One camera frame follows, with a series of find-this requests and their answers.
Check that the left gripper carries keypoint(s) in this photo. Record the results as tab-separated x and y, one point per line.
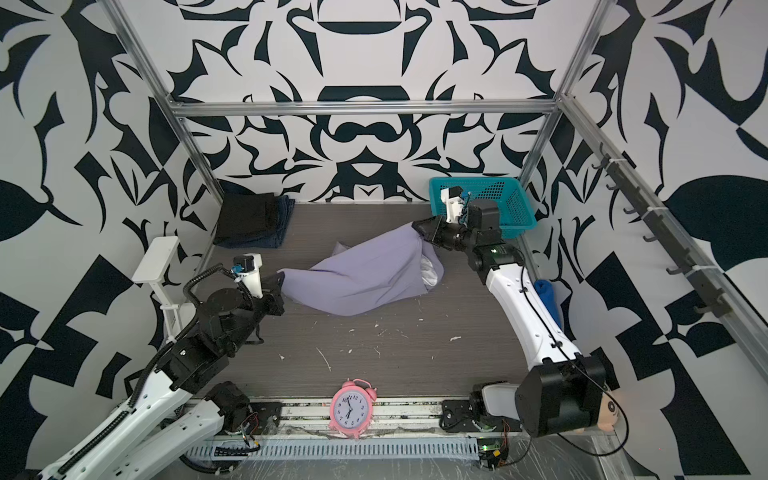
272	293

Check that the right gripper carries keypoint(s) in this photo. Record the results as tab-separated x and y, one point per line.
439	231

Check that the lavender garment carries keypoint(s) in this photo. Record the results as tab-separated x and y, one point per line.
393	266

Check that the dark blue denim skirt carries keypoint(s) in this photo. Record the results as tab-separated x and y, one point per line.
275	240

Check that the black garment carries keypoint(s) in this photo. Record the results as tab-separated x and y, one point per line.
246	217

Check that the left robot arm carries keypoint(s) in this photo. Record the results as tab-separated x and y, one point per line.
132	443

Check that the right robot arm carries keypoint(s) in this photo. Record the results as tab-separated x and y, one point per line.
563	389

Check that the teal plastic basket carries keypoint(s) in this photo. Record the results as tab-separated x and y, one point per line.
516	213

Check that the bright blue cloth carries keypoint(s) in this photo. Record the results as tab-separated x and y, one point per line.
546	293

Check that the white box on stand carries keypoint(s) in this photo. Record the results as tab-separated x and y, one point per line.
151	270

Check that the pink alarm clock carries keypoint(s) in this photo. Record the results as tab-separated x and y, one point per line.
351	409

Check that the small green circuit board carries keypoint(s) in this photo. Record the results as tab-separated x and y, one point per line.
492	452

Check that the pink plush pig toy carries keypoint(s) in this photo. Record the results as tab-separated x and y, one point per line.
608	414

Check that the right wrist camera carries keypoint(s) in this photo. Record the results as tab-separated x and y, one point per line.
452	199

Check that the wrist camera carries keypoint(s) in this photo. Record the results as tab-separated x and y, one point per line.
246	269
452	199

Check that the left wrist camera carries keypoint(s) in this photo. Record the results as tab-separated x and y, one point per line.
246	269

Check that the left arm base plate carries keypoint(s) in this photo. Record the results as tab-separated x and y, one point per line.
263	417

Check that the black coat hook rail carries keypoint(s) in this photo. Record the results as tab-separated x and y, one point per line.
689	261

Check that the white slotted cable duct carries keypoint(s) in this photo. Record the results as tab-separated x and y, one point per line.
462	448

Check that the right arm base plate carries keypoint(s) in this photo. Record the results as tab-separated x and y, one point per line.
466	416

